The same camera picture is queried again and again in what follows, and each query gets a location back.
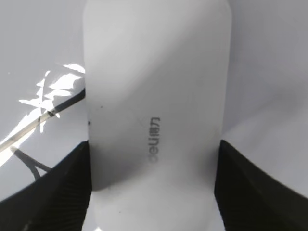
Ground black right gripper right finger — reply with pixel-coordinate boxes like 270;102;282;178
214;140;308;231

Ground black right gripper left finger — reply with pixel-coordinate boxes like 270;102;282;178
0;141;92;231

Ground white whiteboard eraser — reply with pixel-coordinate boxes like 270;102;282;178
83;0;232;231

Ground grey framed whiteboard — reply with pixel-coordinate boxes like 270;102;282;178
0;0;308;231

